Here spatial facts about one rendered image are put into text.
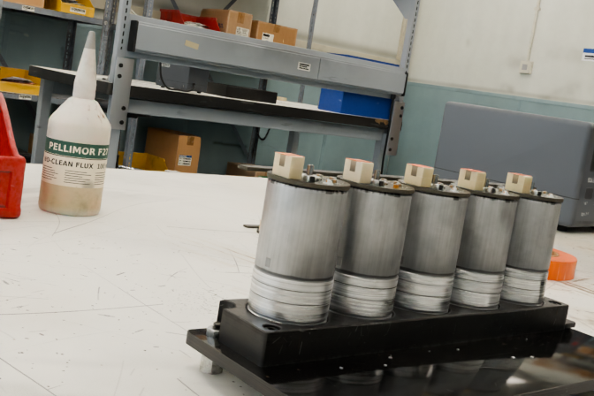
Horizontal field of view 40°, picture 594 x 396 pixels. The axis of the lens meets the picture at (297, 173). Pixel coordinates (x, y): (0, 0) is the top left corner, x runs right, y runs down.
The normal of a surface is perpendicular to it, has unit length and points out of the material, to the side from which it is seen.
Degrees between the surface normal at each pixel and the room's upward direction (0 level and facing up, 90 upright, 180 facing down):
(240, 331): 90
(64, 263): 0
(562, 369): 0
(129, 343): 0
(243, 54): 90
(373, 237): 90
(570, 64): 90
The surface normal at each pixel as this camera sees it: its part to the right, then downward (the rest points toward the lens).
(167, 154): -0.73, -0.02
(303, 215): 0.02, 0.11
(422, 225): -0.32, 0.05
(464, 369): 0.15, -0.98
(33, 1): 0.58, 0.18
